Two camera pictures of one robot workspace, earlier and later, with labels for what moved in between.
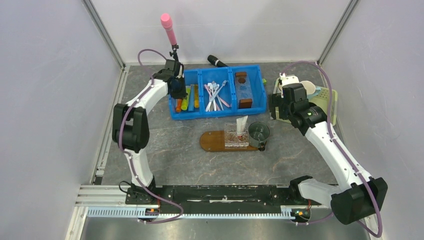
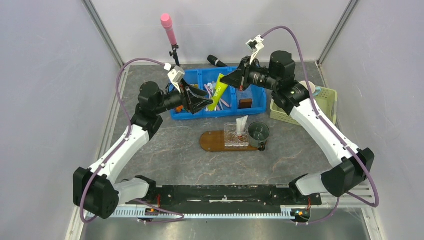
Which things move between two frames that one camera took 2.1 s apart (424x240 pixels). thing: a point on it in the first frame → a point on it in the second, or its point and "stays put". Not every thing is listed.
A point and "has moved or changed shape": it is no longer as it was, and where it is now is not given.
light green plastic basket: x=321 y=99 stays put
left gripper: x=183 y=94 → x=192 y=105
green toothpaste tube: x=185 y=102 has moved or changed shape
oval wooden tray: x=214 y=141 stays put
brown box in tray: x=243 y=91 stays put
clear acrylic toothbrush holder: x=234 y=140 stays put
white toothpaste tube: x=241 y=124 stays put
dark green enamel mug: x=258 y=132 stays put
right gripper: x=275 y=100 → x=239 y=78
